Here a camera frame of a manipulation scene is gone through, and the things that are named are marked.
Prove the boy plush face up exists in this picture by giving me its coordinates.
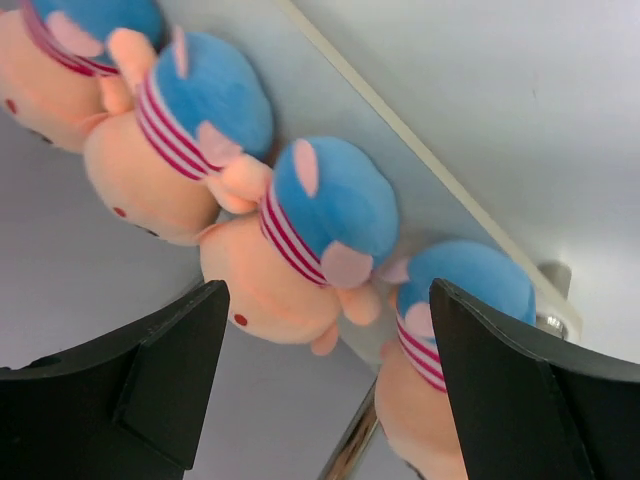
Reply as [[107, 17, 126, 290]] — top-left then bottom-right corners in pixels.
[[83, 28, 274, 246], [1, 1, 166, 153]]

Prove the white two-tier shelf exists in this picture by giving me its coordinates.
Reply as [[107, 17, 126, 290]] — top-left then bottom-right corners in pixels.
[[239, 0, 586, 480]]

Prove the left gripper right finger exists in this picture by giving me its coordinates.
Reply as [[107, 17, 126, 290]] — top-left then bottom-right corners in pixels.
[[430, 280, 639, 480]]

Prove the boy plush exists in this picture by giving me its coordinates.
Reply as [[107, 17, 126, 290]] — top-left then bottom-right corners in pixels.
[[199, 136, 400, 355]]

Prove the boy plush showing black hair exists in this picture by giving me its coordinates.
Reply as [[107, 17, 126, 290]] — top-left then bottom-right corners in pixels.
[[375, 240, 536, 479]]

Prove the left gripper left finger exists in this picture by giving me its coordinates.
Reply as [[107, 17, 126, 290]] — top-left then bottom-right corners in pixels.
[[1, 281, 229, 479]]

